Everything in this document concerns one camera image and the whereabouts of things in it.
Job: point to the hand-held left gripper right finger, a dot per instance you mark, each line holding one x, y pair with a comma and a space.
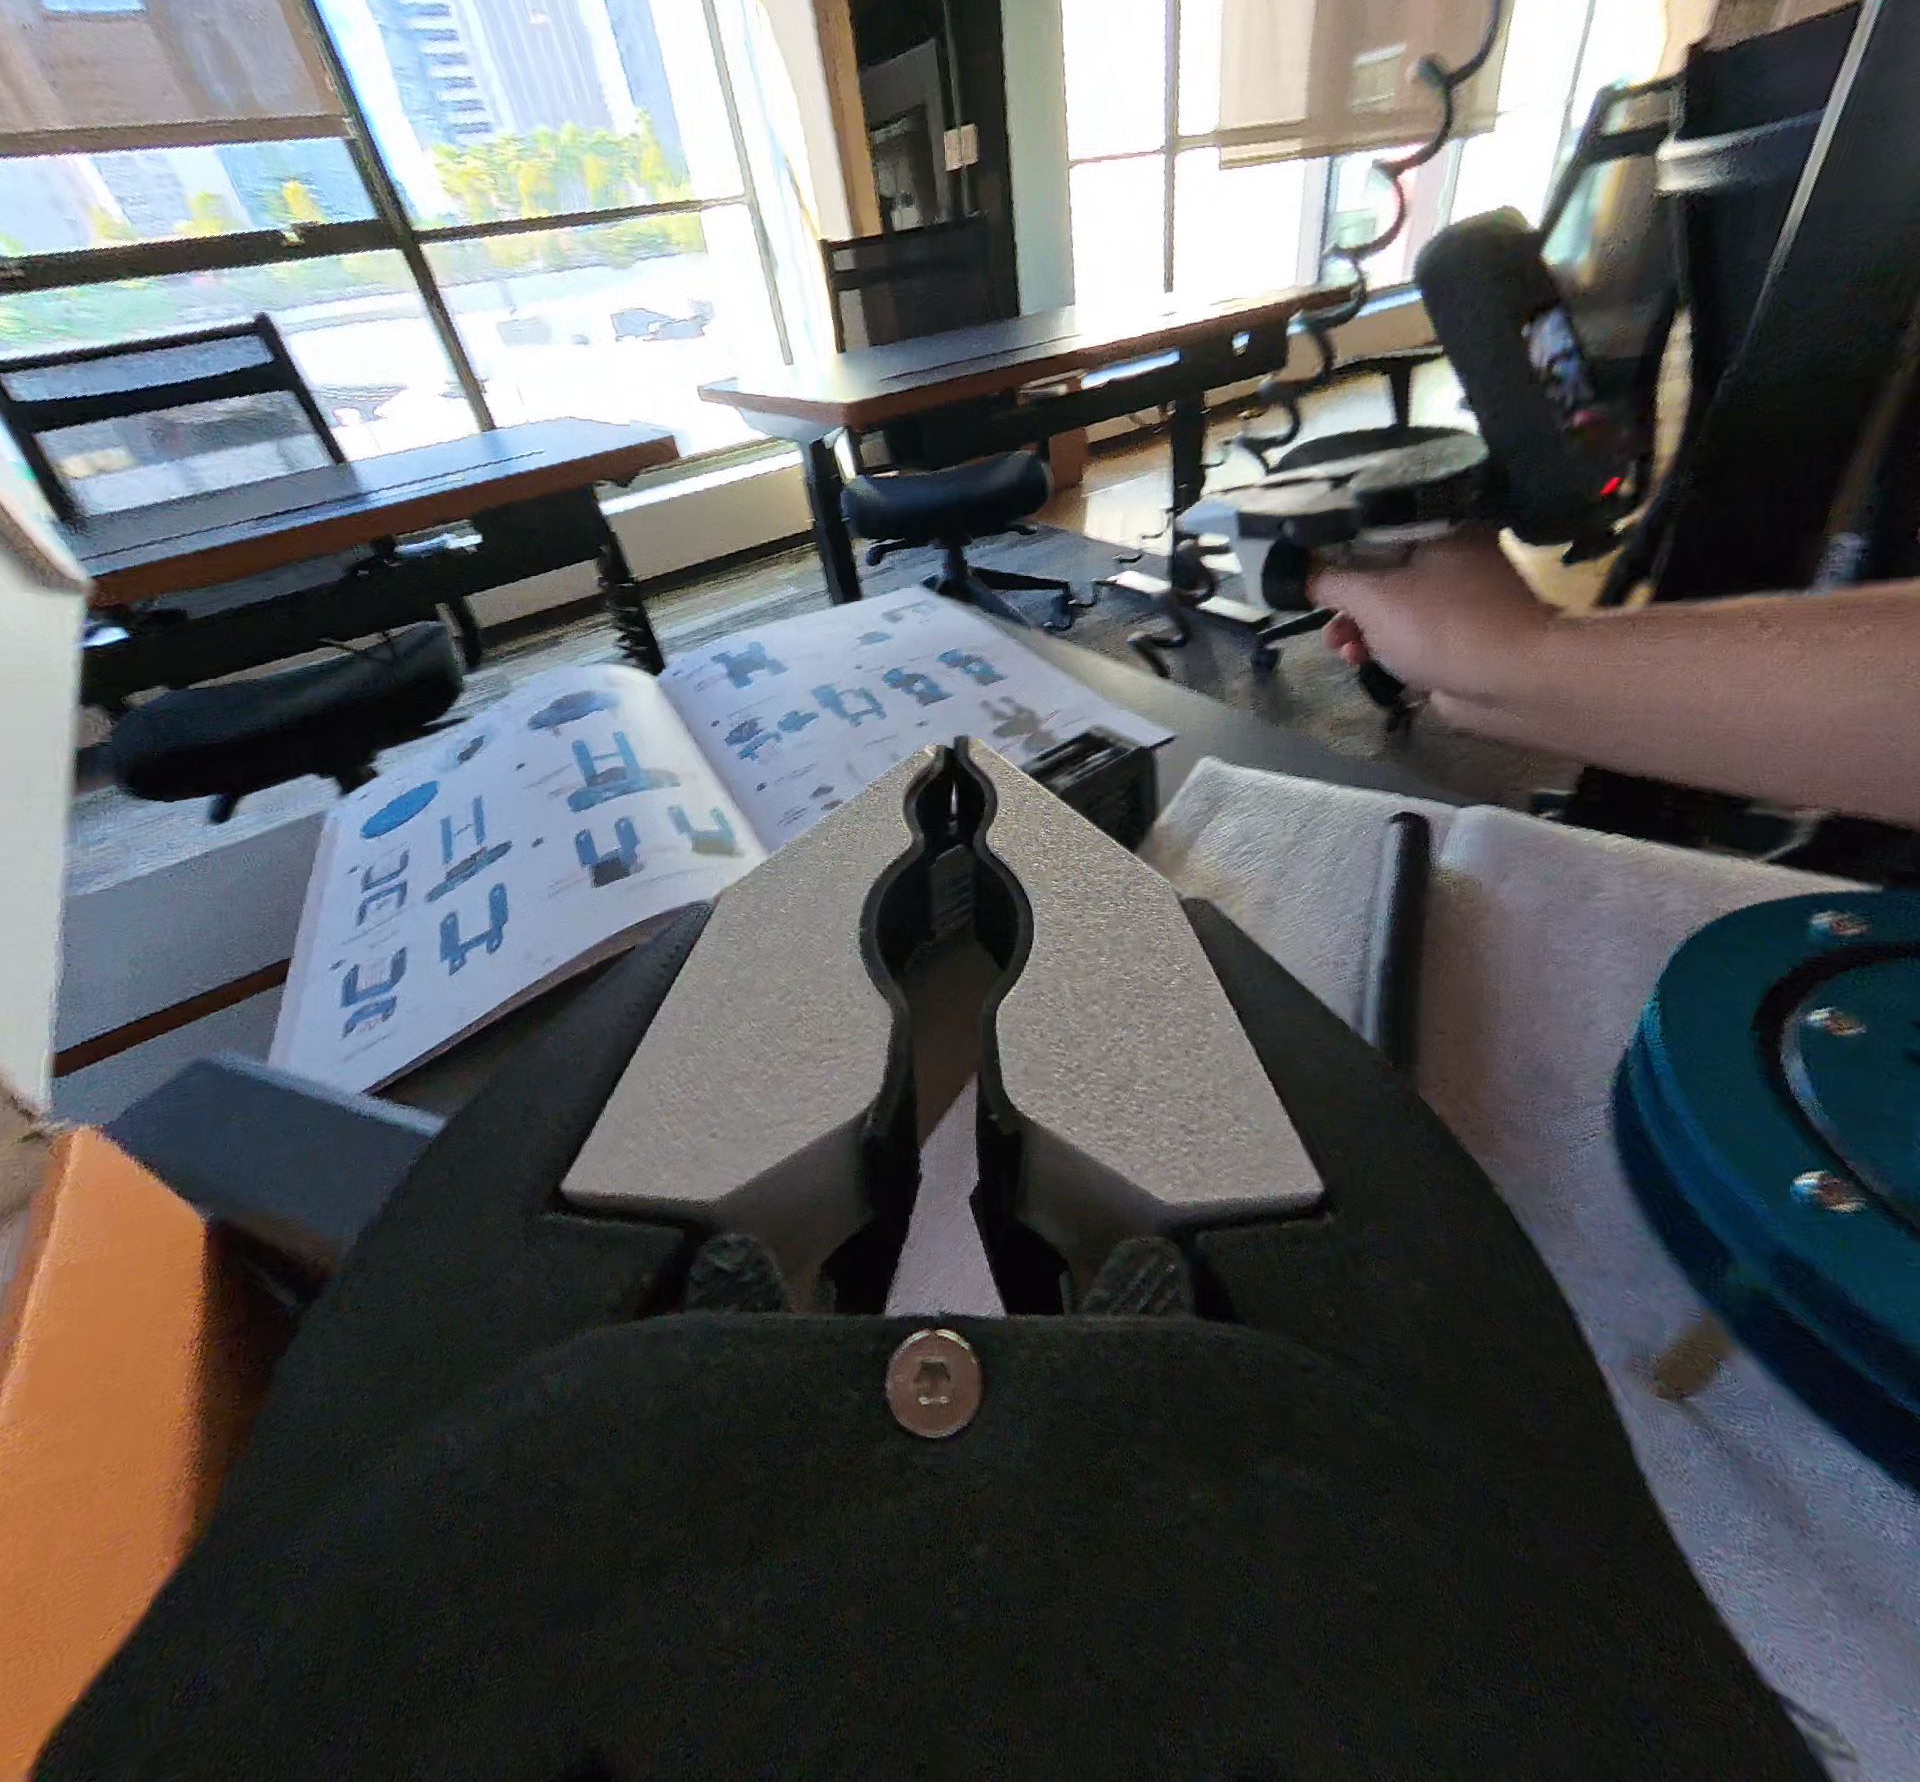
1168, 1060

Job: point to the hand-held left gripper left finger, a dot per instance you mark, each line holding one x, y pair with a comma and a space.
748, 1060

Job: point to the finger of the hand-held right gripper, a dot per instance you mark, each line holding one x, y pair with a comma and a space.
1219, 560

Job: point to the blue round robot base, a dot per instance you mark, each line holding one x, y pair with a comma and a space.
1723, 1138

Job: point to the person's right forearm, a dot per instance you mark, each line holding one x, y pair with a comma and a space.
1736, 700

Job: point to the grey desk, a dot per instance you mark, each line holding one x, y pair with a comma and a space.
1277, 729

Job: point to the black desk leg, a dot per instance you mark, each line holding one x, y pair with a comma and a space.
1797, 357

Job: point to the person's right hand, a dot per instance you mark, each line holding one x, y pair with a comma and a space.
1439, 642

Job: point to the black screwdriver bit case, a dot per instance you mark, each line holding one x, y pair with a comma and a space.
1100, 785

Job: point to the black pen-shaped screwdriver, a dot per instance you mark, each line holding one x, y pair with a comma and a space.
1402, 925

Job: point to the black armless office chair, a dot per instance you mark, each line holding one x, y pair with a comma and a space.
945, 493

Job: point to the open instruction booklet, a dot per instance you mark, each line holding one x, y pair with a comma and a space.
571, 820

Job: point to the beige window blind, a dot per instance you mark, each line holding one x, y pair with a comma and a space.
1347, 9

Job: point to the grey rectangular tube sleeve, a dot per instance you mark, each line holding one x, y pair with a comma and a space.
252, 1138

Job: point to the orange cardboard box white lid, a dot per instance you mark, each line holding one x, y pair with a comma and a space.
88, 1360

